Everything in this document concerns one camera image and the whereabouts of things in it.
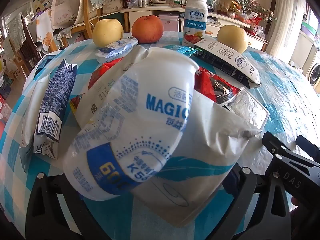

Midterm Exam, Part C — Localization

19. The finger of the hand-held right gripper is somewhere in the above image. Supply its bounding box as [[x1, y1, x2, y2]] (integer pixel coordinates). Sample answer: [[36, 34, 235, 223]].
[[262, 131, 293, 157], [296, 135, 320, 164]]

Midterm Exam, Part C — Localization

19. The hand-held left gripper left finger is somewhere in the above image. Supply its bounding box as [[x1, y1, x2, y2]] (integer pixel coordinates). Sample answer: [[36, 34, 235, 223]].
[[25, 174, 105, 240]]

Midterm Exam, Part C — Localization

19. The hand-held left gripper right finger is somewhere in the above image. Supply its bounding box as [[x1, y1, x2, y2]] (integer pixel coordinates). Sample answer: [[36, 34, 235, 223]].
[[217, 166, 293, 240]]

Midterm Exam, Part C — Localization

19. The red black milk tea packet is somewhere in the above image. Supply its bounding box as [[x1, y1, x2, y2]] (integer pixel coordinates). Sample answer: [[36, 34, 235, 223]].
[[194, 67, 242, 105]]

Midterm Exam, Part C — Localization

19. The crushed white yogurt bottle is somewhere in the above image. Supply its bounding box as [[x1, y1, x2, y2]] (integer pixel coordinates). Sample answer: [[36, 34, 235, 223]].
[[62, 47, 198, 202]]

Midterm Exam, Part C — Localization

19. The blue checked tablecloth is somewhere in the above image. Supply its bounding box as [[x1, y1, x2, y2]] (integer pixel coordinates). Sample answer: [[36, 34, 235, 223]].
[[0, 31, 320, 240]]

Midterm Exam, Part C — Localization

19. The white bag with teal feather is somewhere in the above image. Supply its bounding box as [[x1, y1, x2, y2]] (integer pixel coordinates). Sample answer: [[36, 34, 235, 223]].
[[75, 45, 250, 228]]

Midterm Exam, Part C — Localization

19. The white washing machine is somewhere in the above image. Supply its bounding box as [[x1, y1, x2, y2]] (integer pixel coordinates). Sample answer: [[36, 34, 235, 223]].
[[308, 54, 320, 87]]

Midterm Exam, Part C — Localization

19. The flattened black white carton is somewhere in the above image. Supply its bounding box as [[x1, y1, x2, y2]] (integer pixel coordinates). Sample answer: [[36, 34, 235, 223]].
[[194, 39, 262, 88]]

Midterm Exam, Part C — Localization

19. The flattened blue white milk carton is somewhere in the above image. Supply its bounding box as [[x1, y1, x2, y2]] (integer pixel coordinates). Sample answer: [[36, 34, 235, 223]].
[[20, 59, 77, 160]]

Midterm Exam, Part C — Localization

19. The yellow snack bag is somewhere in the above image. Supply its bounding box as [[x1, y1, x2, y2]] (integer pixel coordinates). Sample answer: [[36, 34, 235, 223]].
[[69, 94, 86, 114]]

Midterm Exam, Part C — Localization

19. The yellow pear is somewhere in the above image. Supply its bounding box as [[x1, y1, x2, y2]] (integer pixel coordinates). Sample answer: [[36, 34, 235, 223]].
[[217, 25, 249, 54]]

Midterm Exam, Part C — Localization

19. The red gift bag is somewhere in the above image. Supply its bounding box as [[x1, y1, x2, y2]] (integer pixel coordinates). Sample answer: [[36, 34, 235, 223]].
[[250, 17, 263, 35]]

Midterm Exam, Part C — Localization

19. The teal snack wrapper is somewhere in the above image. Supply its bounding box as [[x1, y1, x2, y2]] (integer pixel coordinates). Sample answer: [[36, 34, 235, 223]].
[[161, 44, 203, 57]]

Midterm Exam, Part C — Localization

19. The pink flower arrangement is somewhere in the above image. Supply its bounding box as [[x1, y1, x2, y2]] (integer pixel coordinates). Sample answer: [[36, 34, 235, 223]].
[[239, 0, 278, 23]]

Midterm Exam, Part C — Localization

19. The dark wooden chair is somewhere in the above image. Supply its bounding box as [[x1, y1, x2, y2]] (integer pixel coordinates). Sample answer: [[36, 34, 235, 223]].
[[9, 12, 43, 78]]

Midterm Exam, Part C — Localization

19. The golden gift bag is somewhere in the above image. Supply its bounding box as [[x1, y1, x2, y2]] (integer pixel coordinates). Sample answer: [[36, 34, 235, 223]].
[[216, 0, 241, 16]]

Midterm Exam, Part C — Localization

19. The white fruit yogurt drink bottle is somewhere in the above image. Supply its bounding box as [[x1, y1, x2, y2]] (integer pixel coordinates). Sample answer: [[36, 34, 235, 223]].
[[183, 0, 209, 47]]

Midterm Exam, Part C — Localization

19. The pink storage box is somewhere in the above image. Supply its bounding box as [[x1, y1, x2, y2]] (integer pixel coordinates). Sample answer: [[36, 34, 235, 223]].
[[158, 14, 180, 32]]

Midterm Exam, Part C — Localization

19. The white television cabinet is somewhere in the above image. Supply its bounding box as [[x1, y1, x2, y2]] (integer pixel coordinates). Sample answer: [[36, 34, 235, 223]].
[[120, 5, 269, 53]]

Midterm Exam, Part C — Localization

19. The small white blue packet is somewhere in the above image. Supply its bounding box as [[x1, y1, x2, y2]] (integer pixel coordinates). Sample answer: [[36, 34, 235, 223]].
[[96, 36, 139, 64]]

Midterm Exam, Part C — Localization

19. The white cloth with orange print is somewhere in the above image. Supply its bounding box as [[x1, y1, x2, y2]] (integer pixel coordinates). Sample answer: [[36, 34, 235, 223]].
[[36, 12, 57, 52]]

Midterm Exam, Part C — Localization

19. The red apple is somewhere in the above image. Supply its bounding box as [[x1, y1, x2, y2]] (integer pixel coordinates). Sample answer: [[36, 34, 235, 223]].
[[132, 15, 164, 44]]

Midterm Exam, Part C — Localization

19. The yellow-green apple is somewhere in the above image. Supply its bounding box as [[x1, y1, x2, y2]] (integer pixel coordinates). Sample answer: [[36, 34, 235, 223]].
[[92, 19, 123, 47]]

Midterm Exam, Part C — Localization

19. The wooden chair with lace covers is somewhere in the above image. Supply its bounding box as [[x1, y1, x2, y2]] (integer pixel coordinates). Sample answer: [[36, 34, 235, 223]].
[[51, 0, 105, 45]]

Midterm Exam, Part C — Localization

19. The pack of small bottles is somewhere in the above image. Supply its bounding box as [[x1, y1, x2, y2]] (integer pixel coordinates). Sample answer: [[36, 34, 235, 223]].
[[127, 0, 152, 8]]

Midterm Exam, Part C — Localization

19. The white cardboard box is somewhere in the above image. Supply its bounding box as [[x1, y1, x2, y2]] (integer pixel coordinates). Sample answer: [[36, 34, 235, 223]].
[[102, 0, 124, 15]]

